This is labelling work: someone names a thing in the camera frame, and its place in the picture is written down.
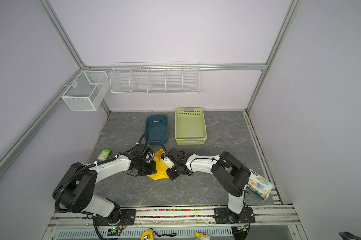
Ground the yellow paper napkin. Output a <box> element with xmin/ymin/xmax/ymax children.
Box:
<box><xmin>148</xmin><ymin>149</ymin><xmax>169</xmax><ymax>181</ymax></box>

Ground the orange plastic spoon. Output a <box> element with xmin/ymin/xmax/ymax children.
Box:
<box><xmin>155</xmin><ymin>151</ymin><xmax>164</xmax><ymax>160</ymax></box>

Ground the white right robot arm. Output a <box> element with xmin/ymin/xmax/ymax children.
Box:
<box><xmin>161</xmin><ymin>148</ymin><xmax>254</xmax><ymax>224</ymax></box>

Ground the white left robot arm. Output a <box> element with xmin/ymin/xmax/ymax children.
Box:
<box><xmin>52</xmin><ymin>143</ymin><xmax>156</xmax><ymax>225</ymax></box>

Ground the light green perforated basket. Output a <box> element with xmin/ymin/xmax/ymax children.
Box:
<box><xmin>175</xmin><ymin>108</ymin><xmax>207</xmax><ymax>146</ymax></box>

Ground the small green box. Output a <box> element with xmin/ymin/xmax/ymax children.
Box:
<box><xmin>97</xmin><ymin>149</ymin><xmax>111</xmax><ymax>161</ymax></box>

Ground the dark teal plastic tub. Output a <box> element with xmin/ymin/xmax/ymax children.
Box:
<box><xmin>145</xmin><ymin>115</ymin><xmax>169</xmax><ymax>146</ymax></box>

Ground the yellow handheld device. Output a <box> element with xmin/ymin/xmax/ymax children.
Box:
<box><xmin>141</xmin><ymin>229</ymin><xmax>155</xmax><ymax>240</ymax></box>

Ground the yellow white toy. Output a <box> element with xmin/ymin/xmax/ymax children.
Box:
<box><xmin>195</xmin><ymin>232</ymin><xmax>211</xmax><ymax>240</ymax></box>

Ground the colourful tissue packet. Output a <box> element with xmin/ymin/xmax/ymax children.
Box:
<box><xmin>247</xmin><ymin>169</ymin><xmax>274</xmax><ymax>200</ymax></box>

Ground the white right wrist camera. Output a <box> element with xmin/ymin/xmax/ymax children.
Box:
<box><xmin>162</xmin><ymin>157</ymin><xmax>174</xmax><ymax>169</ymax></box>

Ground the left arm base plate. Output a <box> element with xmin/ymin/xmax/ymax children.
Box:
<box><xmin>95</xmin><ymin>209</ymin><xmax>137</xmax><ymax>226</ymax></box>

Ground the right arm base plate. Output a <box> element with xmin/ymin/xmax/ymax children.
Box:
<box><xmin>213</xmin><ymin>206</ymin><xmax>256</xmax><ymax>224</ymax></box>

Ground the black corrugated left cable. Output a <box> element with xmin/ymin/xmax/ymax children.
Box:
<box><xmin>54</xmin><ymin>132</ymin><xmax>150</xmax><ymax>214</ymax></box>

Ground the white wire wall basket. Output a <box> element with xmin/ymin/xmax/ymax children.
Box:
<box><xmin>109</xmin><ymin>62</ymin><xmax>200</xmax><ymax>95</ymax></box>

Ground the white mesh wall box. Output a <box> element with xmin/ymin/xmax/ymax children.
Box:
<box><xmin>62</xmin><ymin>71</ymin><xmax>110</xmax><ymax>112</ymax></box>

